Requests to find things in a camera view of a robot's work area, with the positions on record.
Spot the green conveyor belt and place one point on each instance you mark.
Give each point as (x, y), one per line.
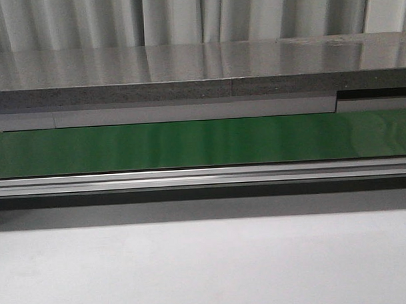
(202, 143)

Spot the grey stone counter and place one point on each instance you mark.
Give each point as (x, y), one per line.
(113, 86)

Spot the white pleated curtain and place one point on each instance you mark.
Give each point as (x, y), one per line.
(33, 25)

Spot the aluminium conveyor side rail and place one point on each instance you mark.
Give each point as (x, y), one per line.
(200, 177)

